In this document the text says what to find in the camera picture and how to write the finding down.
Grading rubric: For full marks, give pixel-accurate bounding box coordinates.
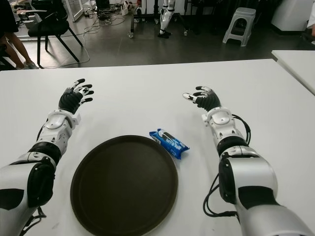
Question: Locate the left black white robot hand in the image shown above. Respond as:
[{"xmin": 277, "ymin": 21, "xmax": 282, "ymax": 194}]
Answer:
[{"xmin": 58, "ymin": 78, "xmax": 95, "ymax": 115}]

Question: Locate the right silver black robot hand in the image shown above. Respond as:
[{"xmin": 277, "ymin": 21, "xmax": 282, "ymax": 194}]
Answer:
[{"xmin": 182, "ymin": 86, "xmax": 222, "ymax": 113}]

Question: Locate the blue Oreo packet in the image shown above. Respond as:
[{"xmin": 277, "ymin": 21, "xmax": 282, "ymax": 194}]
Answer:
[{"xmin": 149, "ymin": 128, "xmax": 190, "ymax": 160}]

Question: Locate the dark brown round tray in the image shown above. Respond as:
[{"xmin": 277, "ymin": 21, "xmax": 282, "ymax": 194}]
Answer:
[{"xmin": 70, "ymin": 135, "xmax": 179, "ymax": 236}]

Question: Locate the black chair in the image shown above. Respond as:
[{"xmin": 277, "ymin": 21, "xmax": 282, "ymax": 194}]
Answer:
[{"xmin": 27, "ymin": 0, "xmax": 84, "ymax": 63}]

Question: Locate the standing person in black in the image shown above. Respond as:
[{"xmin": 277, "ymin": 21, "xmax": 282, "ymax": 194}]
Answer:
[{"xmin": 0, "ymin": 0, "xmax": 39, "ymax": 70}]

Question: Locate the white framed glass panel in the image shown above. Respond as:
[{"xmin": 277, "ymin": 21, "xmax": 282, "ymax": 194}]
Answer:
[{"xmin": 64, "ymin": 0, "xmax": 86, "ymax": 23}]

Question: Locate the white humanoid robot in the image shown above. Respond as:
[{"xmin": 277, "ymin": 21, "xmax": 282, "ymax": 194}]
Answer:
[{"xmin": 157, "ymin": 0, "xmax": 177, "ymax": 39}]

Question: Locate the white plastic stool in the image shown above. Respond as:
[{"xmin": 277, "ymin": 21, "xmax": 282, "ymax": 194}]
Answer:
[{"xmin": 222, "ymin": 7, "xmax": 256, "ymax": 47}]

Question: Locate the white side table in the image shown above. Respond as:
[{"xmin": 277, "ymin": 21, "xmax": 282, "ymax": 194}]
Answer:
[{"xmin": 271, "ymin": 50, "xmax": 315, "ymax": 96}]

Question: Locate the white bag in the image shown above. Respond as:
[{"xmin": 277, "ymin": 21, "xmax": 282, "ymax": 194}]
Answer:
[{"xmin": 120, "ymin": 1, "xmax": 130, "ymax": 16}]

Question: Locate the white cabinet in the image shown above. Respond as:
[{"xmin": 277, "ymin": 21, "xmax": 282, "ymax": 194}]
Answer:
[{"xmin": 270, "ymin": 0, "xmax": 313, "ymax": 32}]

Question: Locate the person in white shirt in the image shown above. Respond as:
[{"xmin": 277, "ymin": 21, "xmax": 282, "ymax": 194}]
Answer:
[{"xmin": 306, "ymin": 21, "xmax": 315, "ymax": 45}]

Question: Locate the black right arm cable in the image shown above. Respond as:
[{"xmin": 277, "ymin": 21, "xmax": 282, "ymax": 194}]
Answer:
[{"xmin": 203, "ymin": 113, "xmax": 252, "ymax": 218}]

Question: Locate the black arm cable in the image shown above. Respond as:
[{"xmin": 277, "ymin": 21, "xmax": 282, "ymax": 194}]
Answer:
[
  {"xmin": 203, "ymin": 113, "xmax": 252, "ymax": 218},
  {"xmin": 21, "ymin": 118, "xmax": 50, "ymax": 236}
]

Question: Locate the white floor cable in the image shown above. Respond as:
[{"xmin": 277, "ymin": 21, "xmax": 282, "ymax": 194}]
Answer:
[{"xmin": 40, "ymin": 23, "xmax": 91, "ymax": 69}]

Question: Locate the tangle of floor cables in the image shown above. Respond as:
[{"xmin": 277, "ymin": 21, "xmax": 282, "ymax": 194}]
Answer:
[{"xmin": 83, "ymin": 9, "xmax": 126, "ymax": 34}]

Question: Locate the black wheeled frame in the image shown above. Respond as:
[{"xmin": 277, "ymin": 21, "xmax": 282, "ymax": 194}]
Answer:
[{"xmin": 127, "ymin": 0, "xmax": 190, "ymax": 39}]

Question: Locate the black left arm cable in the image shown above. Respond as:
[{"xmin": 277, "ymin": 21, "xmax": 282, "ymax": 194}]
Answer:
[{"xmin": 21, "ymin": 118, "xmax": 50, "ymax": 236}]

